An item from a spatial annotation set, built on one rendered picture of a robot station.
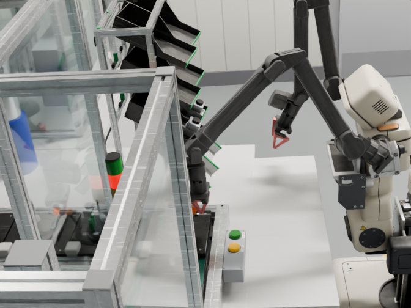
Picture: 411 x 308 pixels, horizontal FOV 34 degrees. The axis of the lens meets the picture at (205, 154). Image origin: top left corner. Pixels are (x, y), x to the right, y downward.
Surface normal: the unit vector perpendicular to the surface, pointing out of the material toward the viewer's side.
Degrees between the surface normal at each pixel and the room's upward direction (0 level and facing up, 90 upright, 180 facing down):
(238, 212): 0
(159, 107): 0
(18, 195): 90
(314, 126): 0
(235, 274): 90
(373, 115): 90
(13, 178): 90
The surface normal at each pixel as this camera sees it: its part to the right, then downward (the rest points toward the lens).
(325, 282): -0.08, -0.84
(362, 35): -0.04, 0.54
